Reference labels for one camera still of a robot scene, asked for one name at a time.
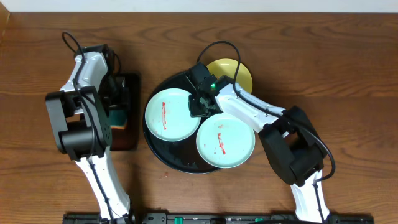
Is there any green yellow sponge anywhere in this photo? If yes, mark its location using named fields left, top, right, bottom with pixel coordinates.
left=109, top=109, right=128, bottom=130

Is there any light blue plate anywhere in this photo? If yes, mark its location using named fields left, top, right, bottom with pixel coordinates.
left=144, top=88, right=201, bottom=142
left=196, top=113, right=256, bottom=169

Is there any light blue plate front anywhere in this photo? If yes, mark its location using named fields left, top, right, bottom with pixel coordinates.
left=196, top=113, right=256, bottom=169

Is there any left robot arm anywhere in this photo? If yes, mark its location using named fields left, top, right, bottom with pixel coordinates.
left=45, top=44, right=133, bottom=223

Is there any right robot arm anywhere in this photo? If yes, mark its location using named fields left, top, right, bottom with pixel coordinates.
left=188, top=83, right=336, bottom=223

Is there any black rectangular tray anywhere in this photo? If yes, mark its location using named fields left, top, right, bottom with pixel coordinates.
left=105, top=73, right=141, bottom=151

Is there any black round tray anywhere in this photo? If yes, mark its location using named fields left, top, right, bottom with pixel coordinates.
left=143, top=72, right=221, bottom=174

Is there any yellow plate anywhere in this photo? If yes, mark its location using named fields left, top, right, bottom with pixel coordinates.
left=206, top=58, right=253, bottom=93

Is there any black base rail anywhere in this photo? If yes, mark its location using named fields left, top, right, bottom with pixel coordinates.
left=62, top=213, right=374, bottom=224

